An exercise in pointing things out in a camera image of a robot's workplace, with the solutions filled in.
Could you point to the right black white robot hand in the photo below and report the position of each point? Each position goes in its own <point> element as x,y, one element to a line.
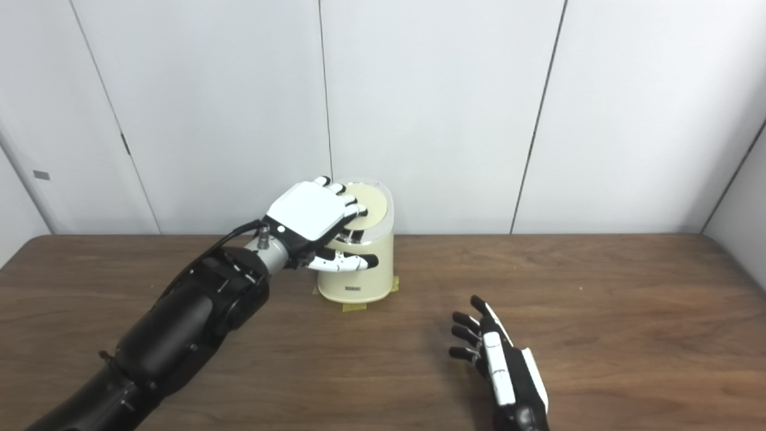
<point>517,383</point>

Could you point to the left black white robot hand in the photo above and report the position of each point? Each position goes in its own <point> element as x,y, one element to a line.
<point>308,212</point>

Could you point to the cream-colored lidded bin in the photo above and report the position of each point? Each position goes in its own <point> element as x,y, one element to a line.
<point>377,278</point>

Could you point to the black wall panel hinge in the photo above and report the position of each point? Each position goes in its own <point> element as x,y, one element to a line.
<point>125,143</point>

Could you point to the grey wall label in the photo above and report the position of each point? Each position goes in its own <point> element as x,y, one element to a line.
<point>41,175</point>

